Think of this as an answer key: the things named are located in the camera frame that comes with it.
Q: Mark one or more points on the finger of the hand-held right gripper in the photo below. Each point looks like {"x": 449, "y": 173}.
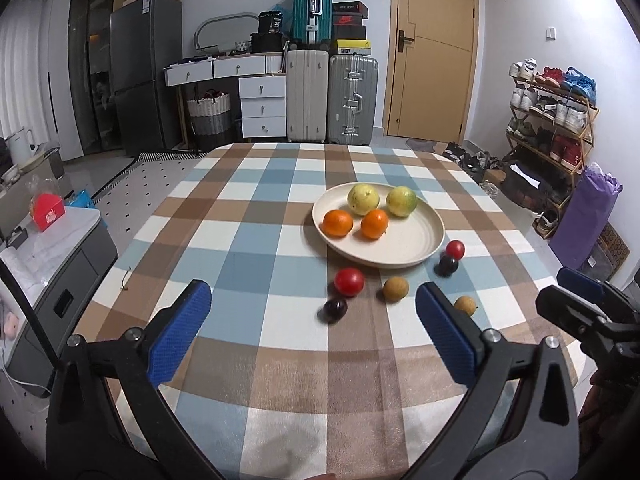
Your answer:
{"x": 570, "y": 312}
{"x": 580, "y": 281}

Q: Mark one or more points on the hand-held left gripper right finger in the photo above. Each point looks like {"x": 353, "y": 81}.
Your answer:
{"x": 445, "y": 330}

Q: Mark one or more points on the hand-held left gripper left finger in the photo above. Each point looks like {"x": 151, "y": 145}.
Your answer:
{"x": 180, "y": 330}

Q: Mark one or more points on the brown longan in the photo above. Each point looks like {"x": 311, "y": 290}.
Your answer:
{"x": 396, "y": 290}
{"x": 465, "y": 305}

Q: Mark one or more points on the dark plum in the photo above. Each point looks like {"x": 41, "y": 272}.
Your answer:
{"x": 335, "y": 310}
{"x": 446, "y": 266}

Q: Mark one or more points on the small red tomato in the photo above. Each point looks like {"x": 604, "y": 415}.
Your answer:
{"x": 455, "y": 249}

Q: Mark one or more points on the cream round plate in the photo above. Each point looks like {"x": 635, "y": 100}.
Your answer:
{"x": 400, "y": 242}

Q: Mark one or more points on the large red tomato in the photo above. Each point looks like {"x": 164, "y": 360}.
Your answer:
{"x": 348, "y": 281}

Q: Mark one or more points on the person's right forearm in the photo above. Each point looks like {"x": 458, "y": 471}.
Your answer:
{"x": 610, "y": 425}

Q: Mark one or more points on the brown doormat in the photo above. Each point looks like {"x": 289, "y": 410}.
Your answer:
{"x": 610, "y": 250}

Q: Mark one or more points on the purple bag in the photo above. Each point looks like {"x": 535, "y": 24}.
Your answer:
{"x": 585, "y": 220}

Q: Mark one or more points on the small brown stem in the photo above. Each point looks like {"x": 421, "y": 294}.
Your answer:
{"x": 125, "y": 280}

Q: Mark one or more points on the black bag with white paper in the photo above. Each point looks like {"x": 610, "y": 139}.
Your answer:
{"x": 522, "y": 185}

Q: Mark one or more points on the orange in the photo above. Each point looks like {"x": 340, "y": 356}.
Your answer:
{"x": 337, "y": 223}
{"x": 375, "y": 224}

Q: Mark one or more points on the checked tablecloth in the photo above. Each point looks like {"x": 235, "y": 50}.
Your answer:
{"x": 270, "y": 240}

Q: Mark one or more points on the green-yellow guava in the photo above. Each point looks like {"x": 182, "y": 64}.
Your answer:
{"x": 401, "y": 201}

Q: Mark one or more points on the small cardboard box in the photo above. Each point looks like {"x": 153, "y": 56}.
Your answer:
{"x": 493, "y": 176}

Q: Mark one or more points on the grey side cabinet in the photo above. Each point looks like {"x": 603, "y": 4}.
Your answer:
{"x": 55, "y": 270}

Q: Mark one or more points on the yellow guava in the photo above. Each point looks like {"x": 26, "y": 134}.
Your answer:
{"x": 363, "y": 199}

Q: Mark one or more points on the wooden shoe rack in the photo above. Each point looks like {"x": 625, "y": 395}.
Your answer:
{"x": 590, "y": 125}

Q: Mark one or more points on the pile of dark slippers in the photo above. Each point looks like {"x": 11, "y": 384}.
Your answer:
{"x": 470, "y": 160}

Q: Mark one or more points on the blue packet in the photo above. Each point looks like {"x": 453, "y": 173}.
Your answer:
{"x": 80, "y": 199}

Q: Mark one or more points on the shoe rack with shoes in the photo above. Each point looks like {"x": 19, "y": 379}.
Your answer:
{"x": 565, "y": 115}

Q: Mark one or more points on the striped edge rug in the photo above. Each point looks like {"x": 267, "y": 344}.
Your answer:
{"x": 165, "y": 156}

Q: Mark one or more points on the red gift box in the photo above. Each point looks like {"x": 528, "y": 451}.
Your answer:
{"x": 48, "y": 212}

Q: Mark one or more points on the white and grey basket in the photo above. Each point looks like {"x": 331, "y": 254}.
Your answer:
{"x": 210, "y": 120}

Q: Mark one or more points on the white drawer cabinet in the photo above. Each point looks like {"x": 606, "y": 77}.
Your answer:
{"x": 262, "y": 110}

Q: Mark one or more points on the white kettle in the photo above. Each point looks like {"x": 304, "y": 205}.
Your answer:
{"x": 22, "y": 147}

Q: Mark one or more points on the silver suitcase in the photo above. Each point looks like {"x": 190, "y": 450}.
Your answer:
{"x": 352, "y": 100}

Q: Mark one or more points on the wooden door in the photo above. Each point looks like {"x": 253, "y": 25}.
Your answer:
{"x": 430, "y": 70}

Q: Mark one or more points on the white vanity desk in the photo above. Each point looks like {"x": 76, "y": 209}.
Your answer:
{"x": 200, "y": 71}

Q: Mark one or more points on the grey refrigerator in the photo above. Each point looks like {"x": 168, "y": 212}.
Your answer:
{"x": 145, "y": 70}

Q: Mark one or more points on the beige suitcase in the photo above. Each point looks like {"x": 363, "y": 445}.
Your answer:
{"x": 306, "y": 95}

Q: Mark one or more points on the white wardrobe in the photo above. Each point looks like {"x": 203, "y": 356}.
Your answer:
{"x": 65, "y": 80}

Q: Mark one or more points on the dark glass cabinet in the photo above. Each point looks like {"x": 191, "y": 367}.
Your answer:
{"x": 92, "y": 60}

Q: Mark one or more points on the yellow and black shoebox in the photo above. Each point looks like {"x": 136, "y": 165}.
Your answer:
{"x": 354, "y": 47}

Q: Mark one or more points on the white curtain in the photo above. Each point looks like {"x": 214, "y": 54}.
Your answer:
{"x": 22, "y": 75}

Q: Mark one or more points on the oval mirror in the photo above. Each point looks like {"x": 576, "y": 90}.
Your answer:
{"x": 220, "y": 22}

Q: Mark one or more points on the plain black shoebox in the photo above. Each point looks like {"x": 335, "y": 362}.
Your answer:
{"x": 350, "y": 32}

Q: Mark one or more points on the black printed canister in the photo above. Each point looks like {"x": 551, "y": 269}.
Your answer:
{"x": 271, "y": 22}

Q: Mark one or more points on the red and black shoebox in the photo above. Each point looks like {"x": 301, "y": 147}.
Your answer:
{"x": 347, "y": 19}

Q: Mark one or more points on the blue plastic bag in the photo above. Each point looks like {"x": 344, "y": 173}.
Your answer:
{"x": 285, "y": 12}

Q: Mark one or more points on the black flat shoebox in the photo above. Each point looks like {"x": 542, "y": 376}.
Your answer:
{"x": 349, "y": 7}

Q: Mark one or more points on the teal suitcase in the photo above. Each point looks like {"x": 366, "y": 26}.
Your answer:
{"x": 304, "y": 10}

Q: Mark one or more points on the white light switch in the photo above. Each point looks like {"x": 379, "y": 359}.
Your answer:
{"x": 551, "y": 33}

